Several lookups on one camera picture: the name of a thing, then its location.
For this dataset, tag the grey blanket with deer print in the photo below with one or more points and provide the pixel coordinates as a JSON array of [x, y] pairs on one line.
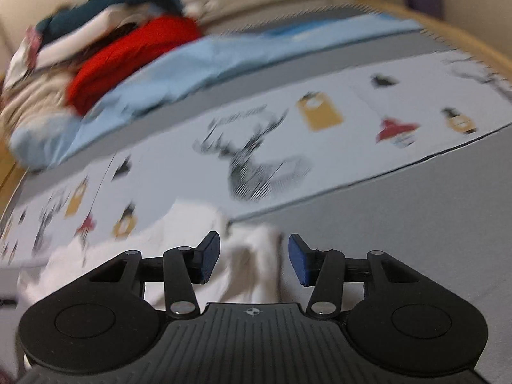
[[400, 216]]

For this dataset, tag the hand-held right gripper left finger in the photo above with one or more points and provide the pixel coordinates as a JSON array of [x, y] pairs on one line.
[[211, 256]]

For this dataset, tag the white garment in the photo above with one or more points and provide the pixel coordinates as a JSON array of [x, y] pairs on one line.
[[248, 256]]

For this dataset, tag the light blue cloth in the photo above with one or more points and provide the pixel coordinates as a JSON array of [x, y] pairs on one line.
[[192, 68]]

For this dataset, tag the wooden bed frame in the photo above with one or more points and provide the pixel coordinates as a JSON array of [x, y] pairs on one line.
[[460, 36]]

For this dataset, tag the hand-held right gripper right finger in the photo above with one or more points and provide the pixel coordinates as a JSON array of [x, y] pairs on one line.
[[299, 258]]

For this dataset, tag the red garment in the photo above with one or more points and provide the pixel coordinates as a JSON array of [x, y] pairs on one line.
[[132, 56]]

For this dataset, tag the beige cloth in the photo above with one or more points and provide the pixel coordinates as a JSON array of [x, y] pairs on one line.
[[32, 104]]

